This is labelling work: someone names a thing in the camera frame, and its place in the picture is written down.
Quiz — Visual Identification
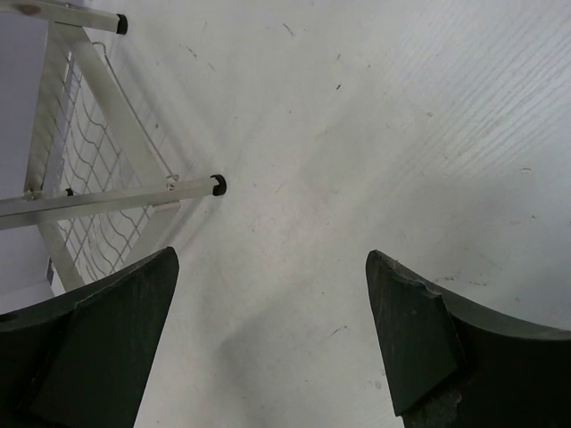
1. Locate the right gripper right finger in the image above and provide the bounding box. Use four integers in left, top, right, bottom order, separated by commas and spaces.
366, 250, 570, 427

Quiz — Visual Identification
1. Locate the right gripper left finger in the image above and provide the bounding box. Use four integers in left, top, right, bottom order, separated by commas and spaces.
1, 247, 179, 427

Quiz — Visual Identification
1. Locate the steel two-tier dish rack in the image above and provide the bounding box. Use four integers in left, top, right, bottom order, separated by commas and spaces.
1, 1, 228, 295

